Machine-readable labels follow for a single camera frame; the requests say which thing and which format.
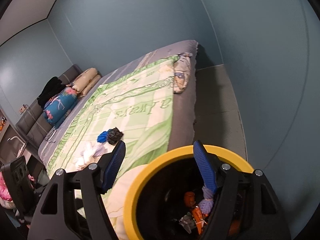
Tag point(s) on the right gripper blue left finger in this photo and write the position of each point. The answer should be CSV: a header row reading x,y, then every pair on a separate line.
x,y
111,164

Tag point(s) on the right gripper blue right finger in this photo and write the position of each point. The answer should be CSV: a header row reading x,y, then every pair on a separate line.
x,y
205,168

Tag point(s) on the black bag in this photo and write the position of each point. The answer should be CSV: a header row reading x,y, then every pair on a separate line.
x,y
114,135

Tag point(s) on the yellow rimmed black trash bin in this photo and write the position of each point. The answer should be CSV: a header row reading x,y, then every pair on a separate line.
x,y
162,202

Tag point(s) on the white shelf unit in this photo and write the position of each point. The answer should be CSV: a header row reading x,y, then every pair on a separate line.
x,y
12,145

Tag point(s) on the pink slippers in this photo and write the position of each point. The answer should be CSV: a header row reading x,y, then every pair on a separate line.
x,y
6,199

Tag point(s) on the green floral bed quilt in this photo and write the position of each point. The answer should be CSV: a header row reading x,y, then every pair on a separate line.
x,y
120,119

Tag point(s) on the bed with grey headboard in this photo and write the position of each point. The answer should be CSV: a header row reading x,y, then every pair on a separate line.
x,y
120,104

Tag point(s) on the blue floral folded quilt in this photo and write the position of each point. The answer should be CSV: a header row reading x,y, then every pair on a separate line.
x,y
57,110

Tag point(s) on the beige folded quilt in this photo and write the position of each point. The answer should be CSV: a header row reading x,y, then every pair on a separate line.
x,y
85,82

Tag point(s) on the black clothing pile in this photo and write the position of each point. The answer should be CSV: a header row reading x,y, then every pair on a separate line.
x,y
53,87

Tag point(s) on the wall power socket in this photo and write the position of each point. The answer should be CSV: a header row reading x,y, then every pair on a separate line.
x,y
23,109

